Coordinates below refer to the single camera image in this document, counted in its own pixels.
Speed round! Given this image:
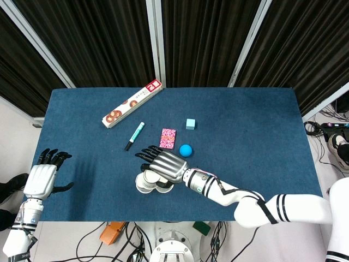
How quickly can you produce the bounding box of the white frame post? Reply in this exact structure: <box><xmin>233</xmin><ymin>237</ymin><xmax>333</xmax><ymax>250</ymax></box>
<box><xmin>145</xmin><ymin>0</ymin><xmax>167</xmax><ymax>88</ymax></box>
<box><xmin>0</xmin><ymin>0</ymin><xmax>76</xmax><ymax>88</ymax></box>
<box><xmin>227</xmin><ymin>0</ymin><xmax>271</xmax><ymax>88</ymax></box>
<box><xmin>302</xmin><ymin>81</ymin><xmax>349</xmax><ymax>123</ymax></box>

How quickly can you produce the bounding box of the green white marker black cap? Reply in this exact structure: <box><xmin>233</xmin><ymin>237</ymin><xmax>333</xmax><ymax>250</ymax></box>
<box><xmin>124</xmin><ymin>122</ymin><xmax>146</xmax><ymax>151</ymax></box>

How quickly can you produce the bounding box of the white paper cup blue stripe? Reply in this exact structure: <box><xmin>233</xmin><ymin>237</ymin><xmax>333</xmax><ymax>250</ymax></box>
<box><xmin>135</xmin><ymin>169</ymin><xmax>162</xmax><ymax>194</ymax></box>
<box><xmin>157</xmin><ymin>180</ymin><xmax>175</xmax><ymax>194</ymax></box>

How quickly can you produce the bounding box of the white grey robot base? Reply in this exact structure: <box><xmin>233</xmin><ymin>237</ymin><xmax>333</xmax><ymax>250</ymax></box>
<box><xmin>149</xmin><ymin>221</ymin><xmax>197</xmax><ymax>262</ymax></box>

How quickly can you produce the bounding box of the dark brown pleated curtain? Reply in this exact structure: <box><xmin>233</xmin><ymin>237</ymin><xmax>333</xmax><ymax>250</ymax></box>
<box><xmin>160</xmin><ymin>0</ymin><xmax>263</xmax><ymax>88</ymax></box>
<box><xmin>234</xmin><ymin>0</ymin><xmax>349</xmax><ymax>117</ymax></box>
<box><xmin>12</xmin><ymin>0</ymin><xmax>157</xmax><ymax>88</ymax></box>
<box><xmin>0</xmin><ymin>8</ymin><xmax>68</xmax><ymax>117</ymax></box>

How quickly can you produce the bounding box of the white black sneaker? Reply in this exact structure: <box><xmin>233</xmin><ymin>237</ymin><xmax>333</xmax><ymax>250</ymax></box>
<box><xmin>328</xmin><ymin>133</ymin><xmax>349</xmax><ymax>172</ymax></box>

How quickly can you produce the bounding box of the orange box device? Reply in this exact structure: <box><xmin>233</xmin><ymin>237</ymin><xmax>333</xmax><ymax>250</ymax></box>
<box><xmin>99</xmin><ymin>221</ymin><xmax>127</xmax><ymax>245</ymax></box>

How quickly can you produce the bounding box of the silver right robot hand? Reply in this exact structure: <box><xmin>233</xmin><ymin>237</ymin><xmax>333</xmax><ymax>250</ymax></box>
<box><xmin>135</xmin><ymin>145</ymin><xmax>189</xmax><ymax>189</ymax></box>

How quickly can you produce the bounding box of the blue ball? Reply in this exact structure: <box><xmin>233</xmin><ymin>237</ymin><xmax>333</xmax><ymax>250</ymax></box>
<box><xmin>179</xmin><ymin>144</ymin><xmax>194</xmax><ymax>158</ymax></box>

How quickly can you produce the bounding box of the black shoe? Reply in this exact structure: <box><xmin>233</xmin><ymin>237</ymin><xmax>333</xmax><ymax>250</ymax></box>
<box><xmin>0</xmin><ymin>172</ymin><xmax>29</xmax><ymax>206</ymax></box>

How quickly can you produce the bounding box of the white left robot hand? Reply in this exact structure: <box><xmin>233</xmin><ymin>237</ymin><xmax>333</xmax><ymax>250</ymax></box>
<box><xmin>23</xmin><ymin>148</ymin><xmax>75</xmax><ymax>199</ymax></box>

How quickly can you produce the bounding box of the pink patterned card box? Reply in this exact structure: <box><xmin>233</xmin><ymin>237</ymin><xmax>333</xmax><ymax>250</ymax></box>
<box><xmin>159</xmin><ymin>128</ymin><xmax>177</xmax><ymax>150</ymax></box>

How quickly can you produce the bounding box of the long white foil wrap box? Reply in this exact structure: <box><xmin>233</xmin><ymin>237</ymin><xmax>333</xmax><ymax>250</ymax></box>
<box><xmin>101</xmin><ymin>79</ymin><xmax>164</xmax><ymax>129</ymax></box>

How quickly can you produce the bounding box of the black cable coil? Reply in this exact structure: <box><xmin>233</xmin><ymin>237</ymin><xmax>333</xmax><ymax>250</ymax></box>
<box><xmin>303</xmin><ymin>120</ymin><xmax>328</xmax><ymax>167</ymax></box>

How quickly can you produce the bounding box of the black electronic device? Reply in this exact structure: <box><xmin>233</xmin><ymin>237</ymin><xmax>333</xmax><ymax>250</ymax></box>
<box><xmin>321</xmin><ymin>122</ymin><xmax>349</xmax><ymax>139</ymax></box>

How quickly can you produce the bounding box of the black floor cable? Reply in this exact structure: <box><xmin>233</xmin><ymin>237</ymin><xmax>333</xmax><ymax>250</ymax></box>
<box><xmin>113</xmin><ymin>221</ymin><xmax>154</xmax><ymax>262</ymax></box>
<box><xmin>208</xmin><ymin>221</ymin><xmax>228</xmax><ymax>262</ymax></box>
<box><xmin>50</xmin><ymin>222</ymin><xmax>107</xmax><ymax>262</ymax></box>

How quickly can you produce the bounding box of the blue table cloth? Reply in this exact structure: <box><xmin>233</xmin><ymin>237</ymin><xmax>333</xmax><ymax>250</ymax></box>
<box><xmin>26</xmin><ymin>87</ymin><xmax>324</xmax><ymax>222</ymax></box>

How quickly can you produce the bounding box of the green block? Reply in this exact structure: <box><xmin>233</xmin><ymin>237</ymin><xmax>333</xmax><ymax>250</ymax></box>
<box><xmin>192</xmin><ymin>221</ymin><xmax>211</xmax><ymax>236</ymax></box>

